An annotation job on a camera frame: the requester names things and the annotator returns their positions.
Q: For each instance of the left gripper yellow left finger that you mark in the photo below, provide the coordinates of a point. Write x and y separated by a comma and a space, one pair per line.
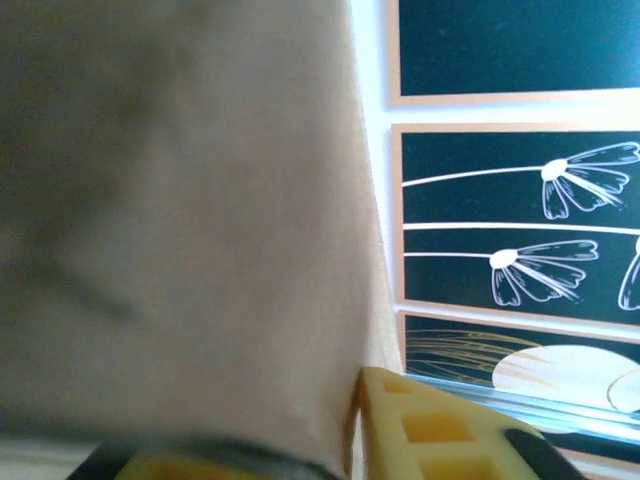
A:
200, 465

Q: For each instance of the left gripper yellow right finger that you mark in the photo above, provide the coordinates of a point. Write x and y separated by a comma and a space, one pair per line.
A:
430, 440

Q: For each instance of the brown cardboard paper box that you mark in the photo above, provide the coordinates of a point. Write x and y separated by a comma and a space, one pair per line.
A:
200, 200

